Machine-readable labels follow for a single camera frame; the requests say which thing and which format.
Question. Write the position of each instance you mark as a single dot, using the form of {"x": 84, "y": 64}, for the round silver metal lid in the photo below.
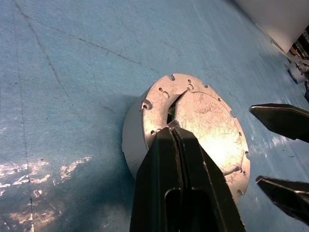
{"x": 212, "y": 120}

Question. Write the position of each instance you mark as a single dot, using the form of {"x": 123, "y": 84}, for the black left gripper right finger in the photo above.
{"x": 202, "y": 198}

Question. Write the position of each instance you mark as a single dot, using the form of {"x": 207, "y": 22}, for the silver cylindrical motor housing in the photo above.
{"x": 159, "y": 106}

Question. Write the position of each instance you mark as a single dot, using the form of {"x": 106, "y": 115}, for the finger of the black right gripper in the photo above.
{"x": 287, "y": 118}
{"x": 292, "y": 198}

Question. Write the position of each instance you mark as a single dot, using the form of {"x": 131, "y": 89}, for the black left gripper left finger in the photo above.
{"x": 157, "y": 183}

